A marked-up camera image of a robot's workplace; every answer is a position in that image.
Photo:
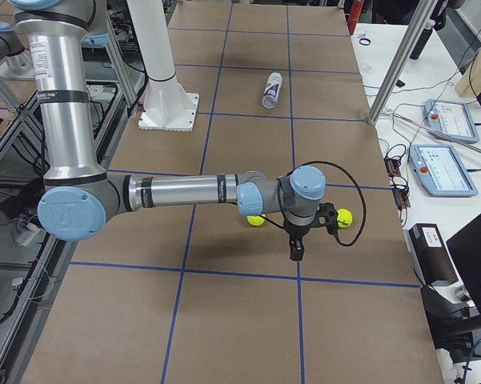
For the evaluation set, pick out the black box with label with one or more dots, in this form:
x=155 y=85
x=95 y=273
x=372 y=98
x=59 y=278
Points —
x=435 y=266

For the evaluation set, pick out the small electronics board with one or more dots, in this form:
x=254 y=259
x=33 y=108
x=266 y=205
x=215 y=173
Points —
x=392 y=166

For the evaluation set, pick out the metal reacher grabber stick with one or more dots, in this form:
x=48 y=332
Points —
x=436 y=133

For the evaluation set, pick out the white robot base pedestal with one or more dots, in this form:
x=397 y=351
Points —
x=166 y=105

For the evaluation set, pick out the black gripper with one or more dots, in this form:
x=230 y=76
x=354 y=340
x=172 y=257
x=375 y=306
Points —
x=295 y=233

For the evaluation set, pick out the yellow tennis ball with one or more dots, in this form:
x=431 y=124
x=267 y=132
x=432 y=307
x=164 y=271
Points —
x=256 y=220
x=344 y=218

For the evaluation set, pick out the teach pendant tablet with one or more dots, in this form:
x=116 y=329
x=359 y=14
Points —
x=441 y=171
x=452 y=118

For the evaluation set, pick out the aluminium frame post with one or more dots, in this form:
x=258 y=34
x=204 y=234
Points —
x=414 y=29

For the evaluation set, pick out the white blue tennis ball can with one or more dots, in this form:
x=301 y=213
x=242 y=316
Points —
x=271 y=92

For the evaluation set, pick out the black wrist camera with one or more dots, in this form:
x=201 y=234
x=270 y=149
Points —
x=327 y=216

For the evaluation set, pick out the far teach pendant tablet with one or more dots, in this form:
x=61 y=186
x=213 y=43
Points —
x=452 y=118

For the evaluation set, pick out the near teach pendant tablet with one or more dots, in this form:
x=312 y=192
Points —
x=441 y=171

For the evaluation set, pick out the black computer monitor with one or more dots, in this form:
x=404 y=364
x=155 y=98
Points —
x=465 y=251

